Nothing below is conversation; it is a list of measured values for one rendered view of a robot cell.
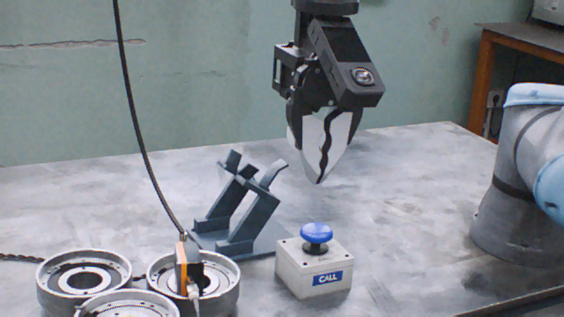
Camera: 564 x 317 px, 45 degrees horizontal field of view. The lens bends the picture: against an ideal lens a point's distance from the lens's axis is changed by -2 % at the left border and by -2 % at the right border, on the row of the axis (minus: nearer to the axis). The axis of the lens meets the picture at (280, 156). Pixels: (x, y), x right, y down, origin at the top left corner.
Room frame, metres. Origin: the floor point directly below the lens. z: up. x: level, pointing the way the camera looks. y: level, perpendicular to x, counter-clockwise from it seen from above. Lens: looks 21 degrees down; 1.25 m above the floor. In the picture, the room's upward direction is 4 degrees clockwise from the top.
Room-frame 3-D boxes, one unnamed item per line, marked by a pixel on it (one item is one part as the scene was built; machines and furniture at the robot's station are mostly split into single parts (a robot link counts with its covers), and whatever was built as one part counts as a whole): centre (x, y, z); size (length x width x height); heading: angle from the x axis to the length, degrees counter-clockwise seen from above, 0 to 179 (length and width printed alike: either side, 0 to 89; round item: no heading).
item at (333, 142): (0.77, -0.05, 0.97); 0.06 x 0.03 x 0.09; 26
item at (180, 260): (0.67, 0.10, 0.85); 0.05 x 0.02 x 0.04; 15
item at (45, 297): (0.66, 0.21, 0.82); 0.10 x 0.10 x 0.04
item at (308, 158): (0.76, -0.02, 0.97); 0.06 x 0.03 x 0.09; 26
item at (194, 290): (0.65, 0.08, 0.85); 0.17 x 0.02 x 0.04; 15
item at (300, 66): (0.77, -0.03, 1.08); 0.09 x 0.08 x 0.12; 26
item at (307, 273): (0.75, -0.05, 0.82); 0.08 x 0.07 x 0.05; 117
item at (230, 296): (0.68, 0.09, 0.82); 0.10 x 0.10 x 0.04
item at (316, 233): (0.74, -0.05, 0.85); 0.04 x 0.04 x 0.05
